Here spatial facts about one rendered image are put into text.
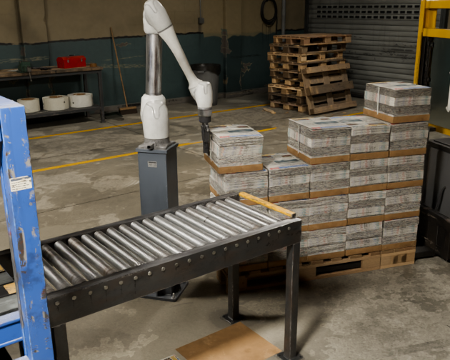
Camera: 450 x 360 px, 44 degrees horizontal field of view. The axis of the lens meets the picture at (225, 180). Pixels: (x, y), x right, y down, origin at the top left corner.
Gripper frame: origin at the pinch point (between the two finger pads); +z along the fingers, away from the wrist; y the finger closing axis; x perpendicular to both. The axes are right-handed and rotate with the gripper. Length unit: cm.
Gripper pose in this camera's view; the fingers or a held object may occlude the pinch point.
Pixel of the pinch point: (205, 147)
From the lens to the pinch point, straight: 353.3
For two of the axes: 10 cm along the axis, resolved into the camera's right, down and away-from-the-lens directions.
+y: -3.0, -2.8, 9.1
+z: 0.1, 9.5, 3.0
